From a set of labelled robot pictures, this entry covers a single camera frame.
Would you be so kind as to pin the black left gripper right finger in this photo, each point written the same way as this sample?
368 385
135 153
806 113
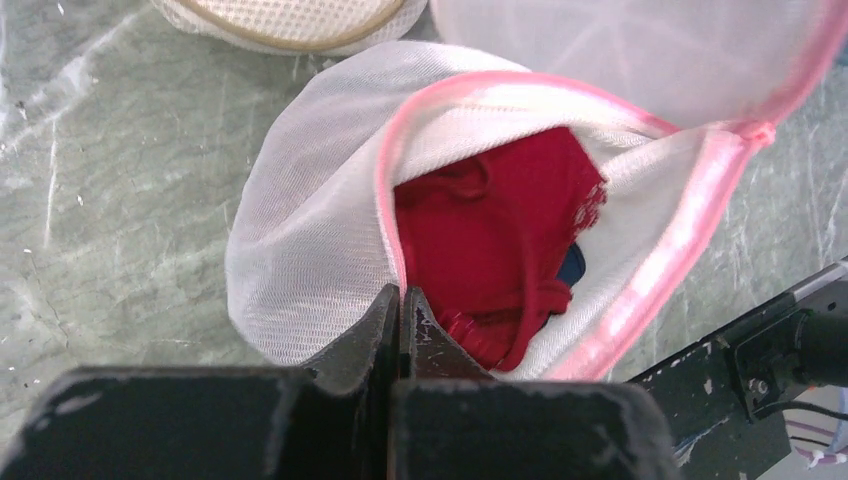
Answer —
450 419

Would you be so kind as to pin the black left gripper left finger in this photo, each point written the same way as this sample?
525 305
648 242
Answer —
325 419

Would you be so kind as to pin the red lace bra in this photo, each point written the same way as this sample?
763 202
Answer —
484 238

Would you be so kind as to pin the navy blue bra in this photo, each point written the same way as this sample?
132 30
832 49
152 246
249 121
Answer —
573 267

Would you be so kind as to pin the clear round lidded container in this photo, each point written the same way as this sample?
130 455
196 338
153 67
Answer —
669 98

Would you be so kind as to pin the white mesh laundry bag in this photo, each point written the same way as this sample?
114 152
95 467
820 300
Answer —
293 27

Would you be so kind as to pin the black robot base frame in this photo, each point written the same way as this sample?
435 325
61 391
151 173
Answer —
771 383

